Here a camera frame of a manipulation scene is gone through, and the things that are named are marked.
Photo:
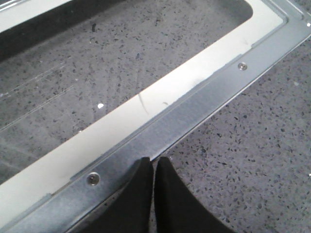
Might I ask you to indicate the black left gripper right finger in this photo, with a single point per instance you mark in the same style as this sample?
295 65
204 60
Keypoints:
176 208

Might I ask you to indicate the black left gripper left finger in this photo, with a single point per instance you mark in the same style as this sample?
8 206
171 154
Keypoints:
130 212

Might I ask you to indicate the silver glass oven door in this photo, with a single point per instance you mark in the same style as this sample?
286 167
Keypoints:
88 88

